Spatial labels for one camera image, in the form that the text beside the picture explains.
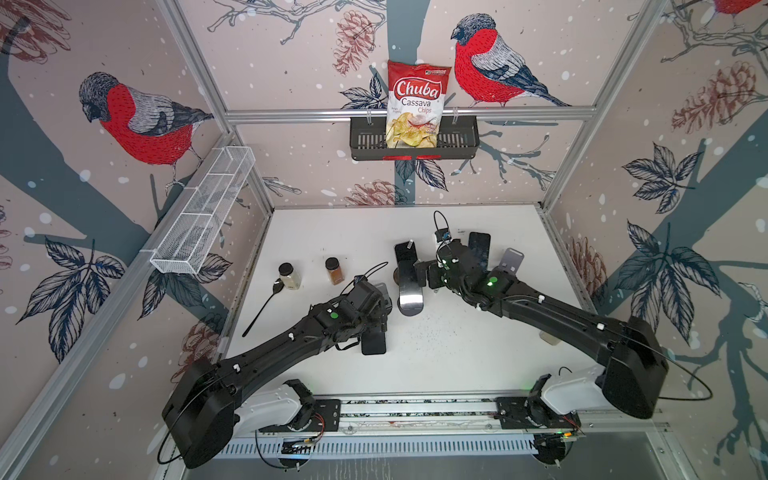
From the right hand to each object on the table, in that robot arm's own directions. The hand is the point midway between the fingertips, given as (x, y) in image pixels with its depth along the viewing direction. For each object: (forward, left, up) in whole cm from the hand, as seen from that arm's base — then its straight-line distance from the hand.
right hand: (424, 268), depth 82 cm
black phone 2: (+15, -19, -7) cm, 25 cm away
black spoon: (+2, +49, -16) cm, 51 cm away
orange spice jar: (+4, +28, -9) cm, 30 cm away
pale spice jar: (+1, +42, -9) cm, 43 cm away
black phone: (-17, +14, -11) cm, 25 cm away
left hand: (-12, +12, -8) cm, 19 cm away
